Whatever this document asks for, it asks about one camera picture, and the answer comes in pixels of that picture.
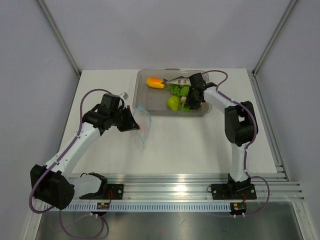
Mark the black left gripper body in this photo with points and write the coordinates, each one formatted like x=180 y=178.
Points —
x=114 y=115

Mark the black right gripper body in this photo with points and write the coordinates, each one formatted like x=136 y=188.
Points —
x=192 y=100

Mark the beige toy garlic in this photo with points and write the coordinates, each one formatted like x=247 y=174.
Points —
x=183 y=99

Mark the clear zip top bag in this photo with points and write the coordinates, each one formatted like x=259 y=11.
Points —
x=143 y=118

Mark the green toy pear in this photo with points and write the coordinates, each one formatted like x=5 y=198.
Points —
x=173 y=103

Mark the orange yellow toy mango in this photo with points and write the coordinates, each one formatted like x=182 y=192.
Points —
x=155 y=83

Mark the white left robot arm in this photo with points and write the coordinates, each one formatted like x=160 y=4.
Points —
x=51 y=182

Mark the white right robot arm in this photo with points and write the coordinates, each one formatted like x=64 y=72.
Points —
x=240 y=128

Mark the clear plastic food bin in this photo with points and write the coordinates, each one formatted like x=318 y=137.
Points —
x=154 y=100

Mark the green bumpy toy lime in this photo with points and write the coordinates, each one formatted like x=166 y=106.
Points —
x=184 y=91

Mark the green toy grapes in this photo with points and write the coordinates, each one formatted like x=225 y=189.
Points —
x=174 y=89

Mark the grey toy fish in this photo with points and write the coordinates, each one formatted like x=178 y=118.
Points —
x=181 y=81

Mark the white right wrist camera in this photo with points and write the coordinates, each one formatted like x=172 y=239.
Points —
x=211 y=84

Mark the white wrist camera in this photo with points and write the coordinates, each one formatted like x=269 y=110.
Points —
x=211 y=84
x=124 y=96

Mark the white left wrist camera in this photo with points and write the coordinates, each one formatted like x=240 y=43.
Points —
x=124 y=96

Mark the white slotted cable duct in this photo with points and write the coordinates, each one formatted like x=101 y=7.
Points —
x=118 y=206

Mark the left aluminium frame post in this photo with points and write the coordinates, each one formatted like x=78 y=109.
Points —
x=58 y=36

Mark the aluminium frame post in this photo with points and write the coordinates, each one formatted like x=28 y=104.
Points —
x=58 y=36
x=292 y=4

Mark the aluminium mounting rail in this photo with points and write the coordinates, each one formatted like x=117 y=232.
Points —
x=194 y=187

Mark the right aluminium frame post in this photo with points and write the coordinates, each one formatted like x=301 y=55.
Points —
x=292 y=4

